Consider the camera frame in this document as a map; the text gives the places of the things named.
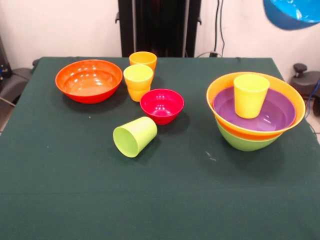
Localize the small pink bowl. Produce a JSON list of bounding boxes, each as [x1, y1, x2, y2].
[[139, 88, 185, 126]]

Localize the large orange bowl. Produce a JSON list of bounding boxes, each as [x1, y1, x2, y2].
[[206, 71, 306, 141]]

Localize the yellow cup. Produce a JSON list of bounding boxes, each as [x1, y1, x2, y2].
[[233, 73, 271, 119], [123, 64, 154, 90]]

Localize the purple bowl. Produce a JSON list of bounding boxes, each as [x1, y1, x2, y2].
[[212, 86, 297, 132]]

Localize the blue bowl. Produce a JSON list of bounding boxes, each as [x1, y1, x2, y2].
[[262, 0, 320, 31]]

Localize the green cup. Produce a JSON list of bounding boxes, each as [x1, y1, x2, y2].
[[112, 116, 158, 159]]

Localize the yellow-orange cup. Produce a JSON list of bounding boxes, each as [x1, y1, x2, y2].
[[126, 84, 152, 103]]

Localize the orange cup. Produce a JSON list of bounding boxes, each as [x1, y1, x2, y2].
[[128, 51, 158, 72]]

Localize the red bowl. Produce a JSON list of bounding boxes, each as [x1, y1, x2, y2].
[[54, 59, 124, 105]]

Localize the green bowl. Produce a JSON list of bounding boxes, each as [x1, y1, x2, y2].
[[216, 119, 283, 152]]

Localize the dark green tablecloth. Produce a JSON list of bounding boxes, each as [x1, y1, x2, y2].
[[0, 56, 320, 240]]

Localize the black equipment box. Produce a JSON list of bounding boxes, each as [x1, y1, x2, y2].
[[0, 34, 12, 85]]

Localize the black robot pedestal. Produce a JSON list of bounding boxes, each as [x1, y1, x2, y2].
[[115, 0, 203, 58]]

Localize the black hanging cables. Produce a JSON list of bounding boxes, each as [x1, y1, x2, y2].
[[214, 0, 226, 57]]

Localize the blue cable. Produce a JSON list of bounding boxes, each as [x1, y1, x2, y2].
[[303, 77, 320, 118]]

